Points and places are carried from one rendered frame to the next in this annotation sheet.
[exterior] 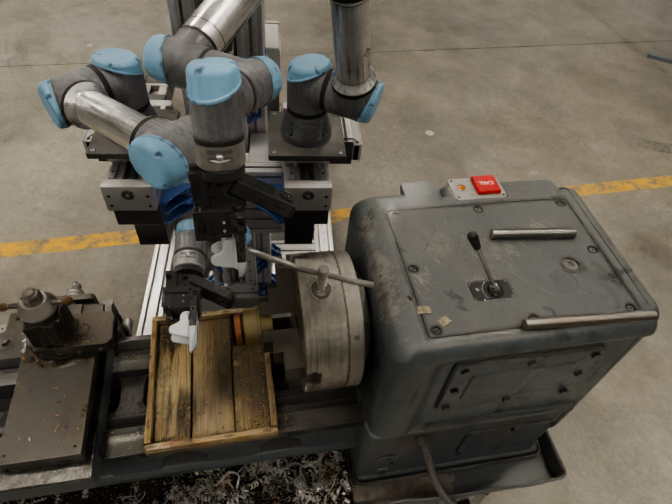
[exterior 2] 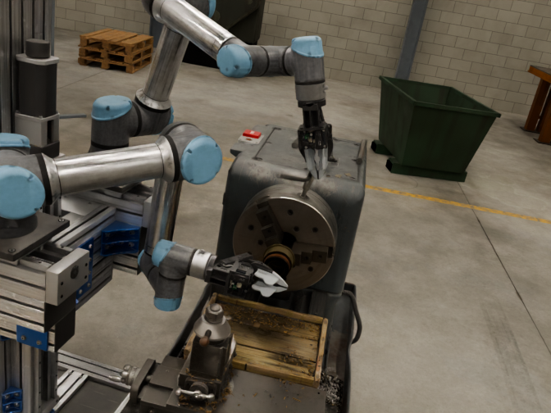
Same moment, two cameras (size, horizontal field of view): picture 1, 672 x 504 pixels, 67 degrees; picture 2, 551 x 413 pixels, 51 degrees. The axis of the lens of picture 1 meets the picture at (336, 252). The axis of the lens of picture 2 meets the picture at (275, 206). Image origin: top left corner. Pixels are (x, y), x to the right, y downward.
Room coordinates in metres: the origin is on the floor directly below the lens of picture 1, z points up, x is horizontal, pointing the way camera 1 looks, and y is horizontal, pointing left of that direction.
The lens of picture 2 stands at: (0.15, 1.56, 1.85)
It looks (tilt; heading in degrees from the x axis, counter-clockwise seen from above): 22 degrees down; 290
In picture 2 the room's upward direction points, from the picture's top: 10 degrees clockwise
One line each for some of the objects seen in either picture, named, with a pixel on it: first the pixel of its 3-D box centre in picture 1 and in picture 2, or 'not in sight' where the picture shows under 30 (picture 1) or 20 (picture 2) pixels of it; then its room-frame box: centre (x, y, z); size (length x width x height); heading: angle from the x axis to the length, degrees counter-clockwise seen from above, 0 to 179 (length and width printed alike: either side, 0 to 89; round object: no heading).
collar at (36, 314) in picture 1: (35, 304); (212, 324); (0.59, 0.63, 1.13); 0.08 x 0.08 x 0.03
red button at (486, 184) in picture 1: (485, 185); (252, 134); (1.00, -0.35, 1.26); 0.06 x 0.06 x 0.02; 15
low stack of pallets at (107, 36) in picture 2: not in sight; (117, 49); (6.10, -6.11, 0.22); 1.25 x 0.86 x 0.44; 110
